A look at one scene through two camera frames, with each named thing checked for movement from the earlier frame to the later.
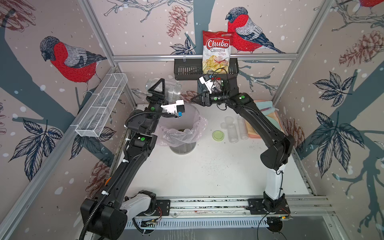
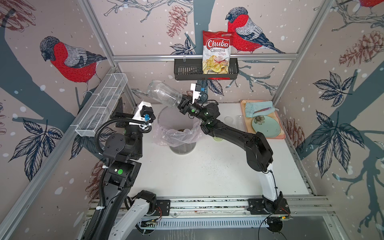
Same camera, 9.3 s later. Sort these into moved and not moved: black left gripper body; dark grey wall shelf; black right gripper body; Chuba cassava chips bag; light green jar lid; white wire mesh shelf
Moved: black left gripper body; black right gripper body
Not moved: light green jar lid; Chuba cassava chips bag; white wire mesh shelf; dark grey wall shelf
